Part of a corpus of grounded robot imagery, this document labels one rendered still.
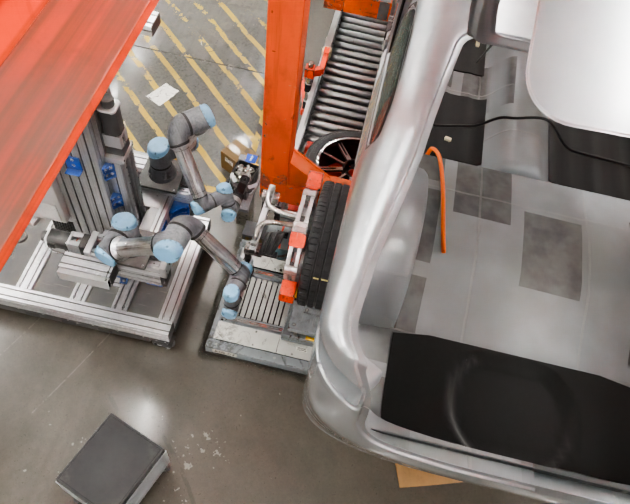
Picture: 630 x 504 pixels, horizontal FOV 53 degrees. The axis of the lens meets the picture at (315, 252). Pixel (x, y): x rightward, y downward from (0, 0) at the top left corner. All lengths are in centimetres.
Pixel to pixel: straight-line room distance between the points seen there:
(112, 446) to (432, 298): 173
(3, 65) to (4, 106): 7
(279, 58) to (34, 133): 234
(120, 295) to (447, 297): 190
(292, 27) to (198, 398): 210
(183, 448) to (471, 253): 187
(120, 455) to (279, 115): 186
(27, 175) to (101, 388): 318
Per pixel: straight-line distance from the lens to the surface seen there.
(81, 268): 337
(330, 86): 492
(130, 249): 293
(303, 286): 300
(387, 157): 240
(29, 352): 406
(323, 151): 414
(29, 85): 83
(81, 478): 337
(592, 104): 118
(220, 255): 289
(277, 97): 319
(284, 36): 295
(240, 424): 371
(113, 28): 89
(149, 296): 383
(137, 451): 335
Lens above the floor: 353
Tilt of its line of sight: 57 degrees down
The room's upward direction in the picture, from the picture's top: 10 degrees clockwise
